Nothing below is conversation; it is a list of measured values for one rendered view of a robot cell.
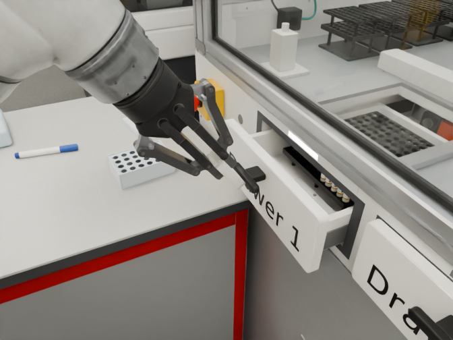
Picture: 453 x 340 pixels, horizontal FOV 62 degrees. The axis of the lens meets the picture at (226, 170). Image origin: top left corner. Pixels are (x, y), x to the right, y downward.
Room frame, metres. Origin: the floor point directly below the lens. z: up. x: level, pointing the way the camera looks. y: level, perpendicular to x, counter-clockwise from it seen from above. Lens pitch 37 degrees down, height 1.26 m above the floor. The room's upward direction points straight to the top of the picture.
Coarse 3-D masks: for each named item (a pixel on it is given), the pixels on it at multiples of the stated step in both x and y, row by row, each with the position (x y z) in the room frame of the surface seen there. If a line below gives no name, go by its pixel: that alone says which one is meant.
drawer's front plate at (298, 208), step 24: (240, 144) 0.54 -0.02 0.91; (264, 168) 0.47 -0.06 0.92; (264, 192) 0.46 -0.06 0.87; (288, 192) 0.41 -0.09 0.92; (264, 216) 0.46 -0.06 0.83; (288, 216) 0.40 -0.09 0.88; (312, 216) 0.36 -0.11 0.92; (288, 240) 0.39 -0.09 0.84; (312, 240) 0.35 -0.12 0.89; (312, 264) 0.34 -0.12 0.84
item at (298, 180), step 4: (296, 180) 0.52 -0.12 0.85; (300, 180) 0.52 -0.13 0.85; (300, 184) 0.51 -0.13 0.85; (304, 184) 0.51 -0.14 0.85; (304, 188) 0.50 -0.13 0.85; (308, 188) 0.50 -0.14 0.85; (308, 192) 0.49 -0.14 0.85; (312, 192) 0.49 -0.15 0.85; (312, 196) 0.48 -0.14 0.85; (316, 196) 0.48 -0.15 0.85; (316, 200) 0.47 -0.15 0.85; (320, 200) 0.47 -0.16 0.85; (320, 204) 0.46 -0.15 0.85; (324, 204) 0.46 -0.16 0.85; (324, 208) 0.45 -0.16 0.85; (328, 208) 0.45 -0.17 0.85; (328, 212) 0.44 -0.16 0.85; (332, 212) 0.44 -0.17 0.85
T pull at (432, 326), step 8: (408, 312) 0.23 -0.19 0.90; (416, 312) 0.22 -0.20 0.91; (424, 312) 0.22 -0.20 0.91; (416, 320) 0.22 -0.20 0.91; (424, 320) 0.21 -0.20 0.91; (432, 320) 0.21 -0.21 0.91; (440, 320) 0.22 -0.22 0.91; (448, 320) 0.21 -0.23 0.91; (424, 328) 0.21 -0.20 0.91; (432, 328) 0.21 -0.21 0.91; (440, 328) 0.21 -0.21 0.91; (448, 328) 0.21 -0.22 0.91; (432, 336) 0.20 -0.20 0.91; (440, 336) 0.20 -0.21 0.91; (448, 336) 0.20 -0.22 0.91
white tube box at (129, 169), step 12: (108, 156) 0.67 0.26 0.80; (120, 156) 0.68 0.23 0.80; (132, 156) 0.68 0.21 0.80; (120, 168) 0.63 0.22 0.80; (132, 168) 0.64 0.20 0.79; (144, 168) 0.63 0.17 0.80; (156, 168) 0.65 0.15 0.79; (168, 168) 0.66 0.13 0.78; (120, 180) 0.61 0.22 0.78; (132, 180) 0.62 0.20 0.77; (144, 180) 0.63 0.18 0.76
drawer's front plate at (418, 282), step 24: (384, 240) 0.31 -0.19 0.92; (360, 264) 0.33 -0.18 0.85; (384, 264) 0.30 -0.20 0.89; (408, 264) 0.28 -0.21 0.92; (432, 264) 0.27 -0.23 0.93; (408, 288) 0.27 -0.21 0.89; (432, 288) 0.25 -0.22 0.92; (384, 312) 0.28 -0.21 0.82; (432, 312) 0.24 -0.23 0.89; (408, 336) 0.25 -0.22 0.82
